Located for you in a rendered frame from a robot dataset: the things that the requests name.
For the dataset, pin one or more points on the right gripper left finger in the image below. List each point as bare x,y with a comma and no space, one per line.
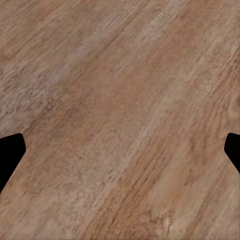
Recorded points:
12,150

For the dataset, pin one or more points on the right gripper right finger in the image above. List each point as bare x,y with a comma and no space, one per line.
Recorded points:
232,149

